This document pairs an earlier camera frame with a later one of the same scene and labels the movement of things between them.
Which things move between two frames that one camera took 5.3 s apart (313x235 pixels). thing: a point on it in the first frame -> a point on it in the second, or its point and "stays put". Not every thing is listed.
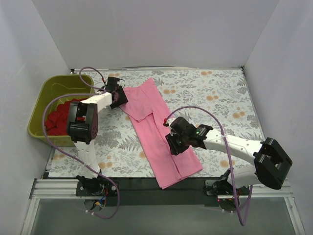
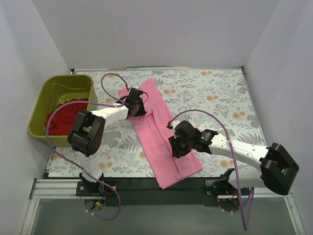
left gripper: x=120 y=97 -> x=138 y=107
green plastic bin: x=54 y=85 stays put
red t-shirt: x=56 y=123 stays put
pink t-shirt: x=149 y=115 stays put
